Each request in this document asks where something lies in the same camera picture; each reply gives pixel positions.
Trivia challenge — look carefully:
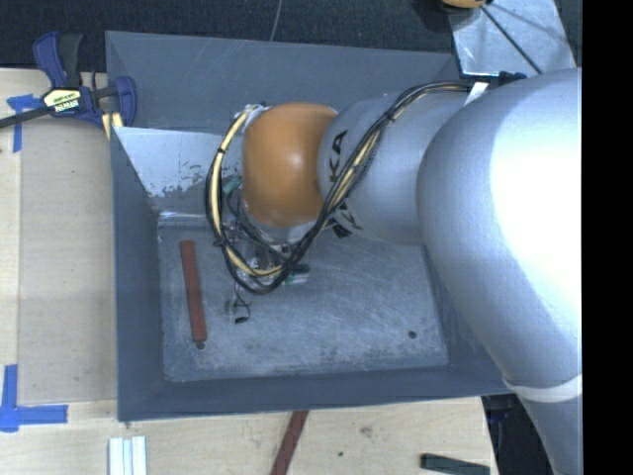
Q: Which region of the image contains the pale wood flat board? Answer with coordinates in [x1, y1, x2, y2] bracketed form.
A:
[16, 116, 120, 406]

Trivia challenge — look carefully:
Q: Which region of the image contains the red-brown flat block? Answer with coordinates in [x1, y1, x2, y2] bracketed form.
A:
[178, 238, 209, 344]
[268, 410, 311, 475]

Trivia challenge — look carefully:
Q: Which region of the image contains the grey metal bin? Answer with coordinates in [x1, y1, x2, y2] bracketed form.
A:
[103, 30, 511, 423]

